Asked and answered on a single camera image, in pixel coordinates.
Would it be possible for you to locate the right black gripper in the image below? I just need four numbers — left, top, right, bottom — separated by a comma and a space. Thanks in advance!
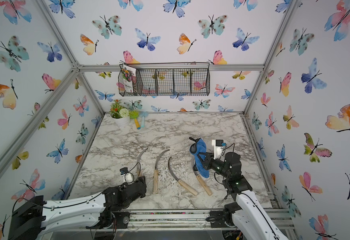
197, 151, 232, 182

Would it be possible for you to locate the blue rag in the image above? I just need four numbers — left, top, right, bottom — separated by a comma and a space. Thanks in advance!
189, 137, 210, 179

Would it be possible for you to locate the sickle wooden handle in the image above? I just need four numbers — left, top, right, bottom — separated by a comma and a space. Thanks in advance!
191, 160, 213, 196
137, 148, 148, 177
167, 156, 200, 197
152, 149, 170, 194

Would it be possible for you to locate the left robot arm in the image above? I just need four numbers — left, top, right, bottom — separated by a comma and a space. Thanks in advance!
8, 176, 147, 240

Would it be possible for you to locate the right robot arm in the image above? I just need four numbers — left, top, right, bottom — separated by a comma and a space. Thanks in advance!
189, 137, 287, 240

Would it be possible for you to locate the light blue toy tool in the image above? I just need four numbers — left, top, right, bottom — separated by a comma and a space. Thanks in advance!
139, 112, 148, 128

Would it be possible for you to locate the green yellow toy brush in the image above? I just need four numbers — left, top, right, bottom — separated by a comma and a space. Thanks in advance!
129, 111, 141, 130

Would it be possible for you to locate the potted artificial plant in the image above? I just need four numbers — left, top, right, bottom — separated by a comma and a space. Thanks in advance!
110, 100, 130, 128

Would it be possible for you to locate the colourful booklet in basket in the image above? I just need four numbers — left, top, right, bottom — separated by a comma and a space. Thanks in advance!
121, 65, 137, 93

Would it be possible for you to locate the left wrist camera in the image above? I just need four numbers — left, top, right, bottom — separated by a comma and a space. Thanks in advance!
120, 167, 135, 184

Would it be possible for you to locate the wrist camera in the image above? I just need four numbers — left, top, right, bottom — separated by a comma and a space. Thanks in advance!
212, 140, 227, 160
120, 167, 135, 184

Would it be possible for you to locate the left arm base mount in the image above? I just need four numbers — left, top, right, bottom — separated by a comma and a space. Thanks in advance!
86, 212, 131, 230

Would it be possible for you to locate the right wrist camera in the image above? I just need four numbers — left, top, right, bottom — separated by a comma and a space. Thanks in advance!
212, 140, 227, 160

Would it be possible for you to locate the aluminium front rail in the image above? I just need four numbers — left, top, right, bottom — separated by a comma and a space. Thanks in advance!
41, 209, 295, 232

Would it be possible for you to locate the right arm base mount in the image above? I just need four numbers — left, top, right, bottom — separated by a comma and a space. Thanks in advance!
206, 203, 242, 228

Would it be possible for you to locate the black wire basket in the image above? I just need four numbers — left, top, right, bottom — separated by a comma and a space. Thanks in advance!
117, 62, 211, 97

